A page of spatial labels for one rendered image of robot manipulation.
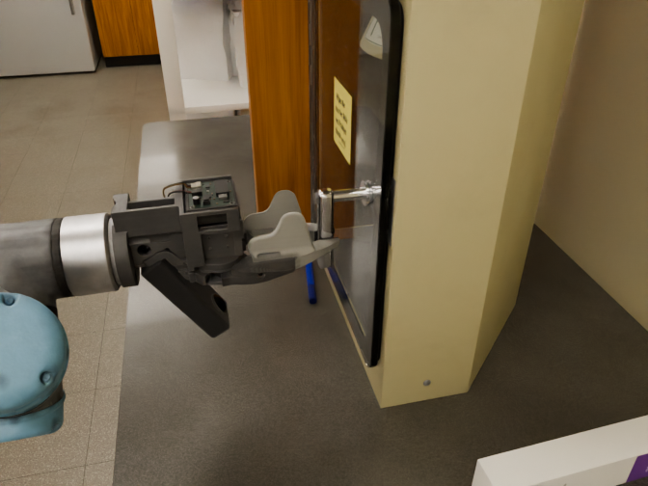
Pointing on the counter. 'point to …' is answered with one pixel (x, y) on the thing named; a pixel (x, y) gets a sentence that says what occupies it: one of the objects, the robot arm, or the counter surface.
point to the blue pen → (310, 283)
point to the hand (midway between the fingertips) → (324, 243)
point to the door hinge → (310, 96)
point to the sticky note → (342, 101)
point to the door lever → (324, 200)
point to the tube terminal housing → (466, 182)
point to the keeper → (391, 210)
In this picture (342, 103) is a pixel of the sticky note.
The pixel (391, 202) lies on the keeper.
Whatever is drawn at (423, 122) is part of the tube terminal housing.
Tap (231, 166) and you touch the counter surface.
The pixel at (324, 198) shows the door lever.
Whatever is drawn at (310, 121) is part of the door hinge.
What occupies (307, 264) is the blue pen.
